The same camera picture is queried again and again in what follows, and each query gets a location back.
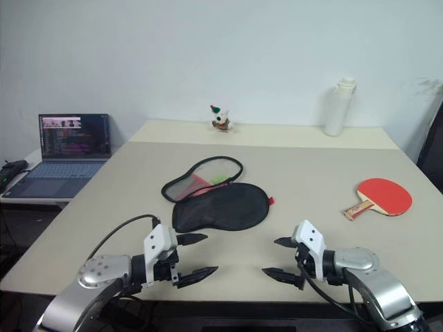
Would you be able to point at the white water bottle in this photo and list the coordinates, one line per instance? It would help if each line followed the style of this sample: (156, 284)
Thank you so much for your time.
(337, 107)

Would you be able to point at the small white plush dog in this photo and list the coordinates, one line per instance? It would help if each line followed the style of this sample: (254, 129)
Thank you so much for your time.
(221, 120)

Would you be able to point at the black office chair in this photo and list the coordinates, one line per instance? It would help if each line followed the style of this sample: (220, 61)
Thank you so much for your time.
(432, 155)

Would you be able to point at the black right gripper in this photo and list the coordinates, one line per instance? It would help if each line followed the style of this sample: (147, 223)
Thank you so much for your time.
(306, 273)

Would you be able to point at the black red mesh paddle case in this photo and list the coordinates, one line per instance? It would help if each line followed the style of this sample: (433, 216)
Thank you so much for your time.
(221, 207)

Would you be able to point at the red table tennis paddle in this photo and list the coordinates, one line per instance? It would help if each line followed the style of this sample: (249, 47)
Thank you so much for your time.
(386, 195)

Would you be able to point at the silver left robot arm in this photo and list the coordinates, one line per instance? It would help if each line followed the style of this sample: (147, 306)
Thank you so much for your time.
(104, 271)

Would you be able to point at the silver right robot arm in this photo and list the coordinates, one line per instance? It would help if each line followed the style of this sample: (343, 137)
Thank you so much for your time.
(373, 276)

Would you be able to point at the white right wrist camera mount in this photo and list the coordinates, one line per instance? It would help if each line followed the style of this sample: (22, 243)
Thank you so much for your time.
(311, 242)

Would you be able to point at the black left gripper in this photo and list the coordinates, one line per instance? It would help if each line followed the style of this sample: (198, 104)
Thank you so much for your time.
(166, 271)

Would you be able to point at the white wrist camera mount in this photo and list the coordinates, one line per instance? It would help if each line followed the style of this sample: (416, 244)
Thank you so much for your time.
(311, 242)
(160, 242)

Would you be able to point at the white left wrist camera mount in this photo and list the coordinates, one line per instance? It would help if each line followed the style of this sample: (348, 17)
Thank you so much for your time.
(160, 242)

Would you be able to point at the open grey laptop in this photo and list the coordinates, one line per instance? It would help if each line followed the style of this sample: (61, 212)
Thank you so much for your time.
(74, 138)

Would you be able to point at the black device with green light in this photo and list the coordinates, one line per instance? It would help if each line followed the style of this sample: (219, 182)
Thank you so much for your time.
(12, 169)

